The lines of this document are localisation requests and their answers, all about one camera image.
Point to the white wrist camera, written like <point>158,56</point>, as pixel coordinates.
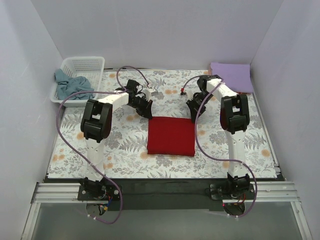
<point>149,92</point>
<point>183,92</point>

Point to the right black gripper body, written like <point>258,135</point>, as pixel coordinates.
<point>195,104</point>

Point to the floral tablecloth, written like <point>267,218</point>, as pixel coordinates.
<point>125,150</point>

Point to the red t shirt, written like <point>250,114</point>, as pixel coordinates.
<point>171,136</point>

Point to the white plastic basket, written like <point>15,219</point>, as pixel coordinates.
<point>90,67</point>

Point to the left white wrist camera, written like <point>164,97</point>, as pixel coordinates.
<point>149,92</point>

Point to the folded purple t shirt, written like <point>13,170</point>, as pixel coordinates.
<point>236,76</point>

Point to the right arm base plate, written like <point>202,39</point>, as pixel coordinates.
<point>223,191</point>

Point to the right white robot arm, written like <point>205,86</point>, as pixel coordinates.
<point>234,120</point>

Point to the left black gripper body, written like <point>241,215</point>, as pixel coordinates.
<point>141,104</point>

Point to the aluminium rail frame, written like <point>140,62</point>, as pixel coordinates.
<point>166,209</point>

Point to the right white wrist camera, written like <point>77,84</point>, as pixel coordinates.
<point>183,92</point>

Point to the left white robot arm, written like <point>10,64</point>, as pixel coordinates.
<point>96,125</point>

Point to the blue-grey t shirt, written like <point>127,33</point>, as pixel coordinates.
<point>67,86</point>

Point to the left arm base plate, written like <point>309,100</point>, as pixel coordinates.
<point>98,192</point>

